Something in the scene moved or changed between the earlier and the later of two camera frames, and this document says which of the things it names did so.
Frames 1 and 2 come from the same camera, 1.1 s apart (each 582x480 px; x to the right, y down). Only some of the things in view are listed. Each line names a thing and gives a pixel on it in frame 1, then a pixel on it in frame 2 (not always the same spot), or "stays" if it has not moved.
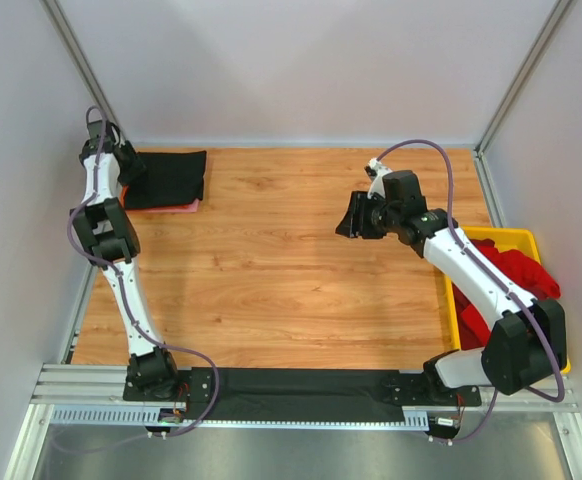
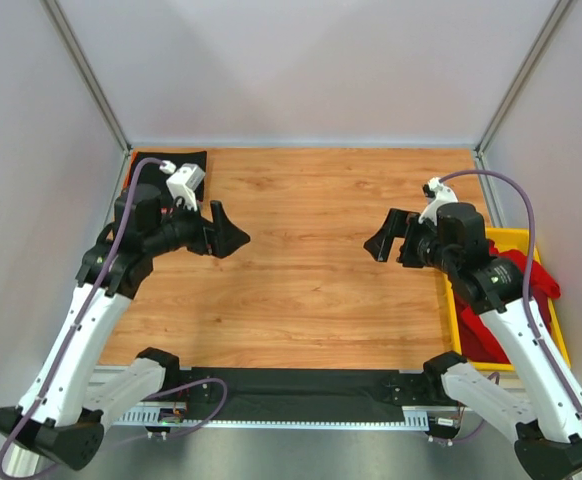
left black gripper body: (128, 163) -> (211, 236)
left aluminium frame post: (81, 59) stays
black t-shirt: (172, 179) stays
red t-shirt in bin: (520, 271) stays
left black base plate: (190, 385) stays
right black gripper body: (359, 215) -> (406, 240)
